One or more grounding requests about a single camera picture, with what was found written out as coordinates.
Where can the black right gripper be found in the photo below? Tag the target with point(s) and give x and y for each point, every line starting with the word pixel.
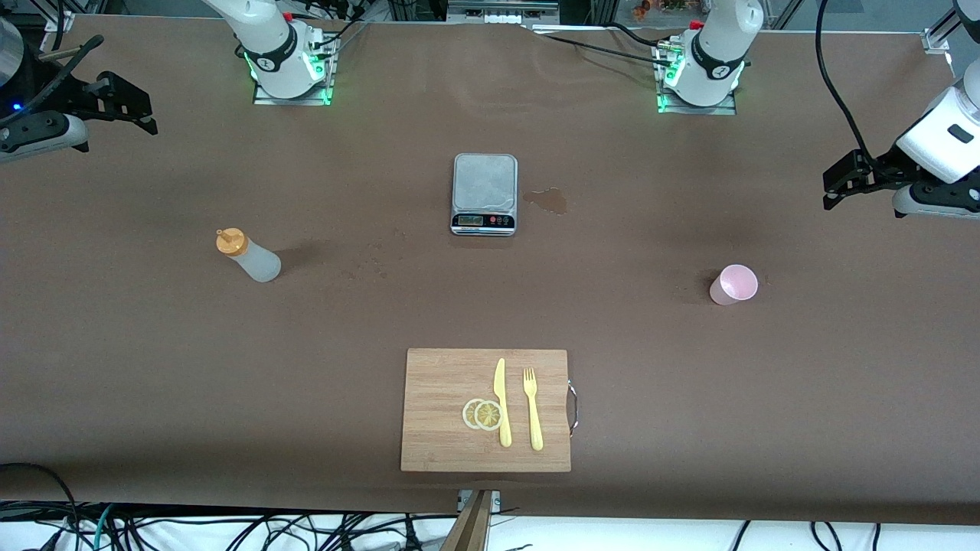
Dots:
pixel 67 96

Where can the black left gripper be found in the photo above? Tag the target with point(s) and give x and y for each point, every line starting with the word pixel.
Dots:
pixel 878 167

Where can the pink plastic cup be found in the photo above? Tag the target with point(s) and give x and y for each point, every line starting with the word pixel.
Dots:
pixel 731 287

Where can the translucent sauce bottle orange cap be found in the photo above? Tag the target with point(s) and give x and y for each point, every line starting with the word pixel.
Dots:
pixel 256 264

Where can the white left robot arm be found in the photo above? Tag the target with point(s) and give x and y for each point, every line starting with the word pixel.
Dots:
pixel 716 46

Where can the orange objects pile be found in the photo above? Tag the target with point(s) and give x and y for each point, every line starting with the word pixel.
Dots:
pixel 658 6

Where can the brown liquid spill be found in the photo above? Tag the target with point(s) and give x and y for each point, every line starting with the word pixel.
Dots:
pixel 550 200

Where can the silver digital kitchen scale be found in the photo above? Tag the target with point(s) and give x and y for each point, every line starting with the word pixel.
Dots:
pixel 484 184

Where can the white power strip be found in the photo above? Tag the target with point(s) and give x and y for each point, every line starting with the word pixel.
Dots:
pixel 505 18

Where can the yellow plastic fork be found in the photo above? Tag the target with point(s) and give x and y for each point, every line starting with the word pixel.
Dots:
pixel 536 428

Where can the yellow plastic knife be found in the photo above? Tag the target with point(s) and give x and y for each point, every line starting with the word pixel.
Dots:
pixel 500 383

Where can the lemon slice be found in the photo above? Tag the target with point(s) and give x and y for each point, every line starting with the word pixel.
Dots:
pixel 488 415
pixel 468 414

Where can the wooden cutting board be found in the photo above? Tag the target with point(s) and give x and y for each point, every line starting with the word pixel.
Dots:
pixel 444 413

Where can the wooden beam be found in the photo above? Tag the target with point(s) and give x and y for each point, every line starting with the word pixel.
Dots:
pixel 471 528

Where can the aluminium frame profile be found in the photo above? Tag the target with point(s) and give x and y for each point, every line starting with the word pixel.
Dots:
pixel 938 40
pixel 63 21

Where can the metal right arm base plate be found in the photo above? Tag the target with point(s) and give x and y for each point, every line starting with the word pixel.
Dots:
pixel 264 98

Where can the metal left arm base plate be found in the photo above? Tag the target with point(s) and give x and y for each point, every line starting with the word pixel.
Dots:
pixel 727 109

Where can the small metal bracket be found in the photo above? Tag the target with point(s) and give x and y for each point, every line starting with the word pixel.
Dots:
pixel 496 499

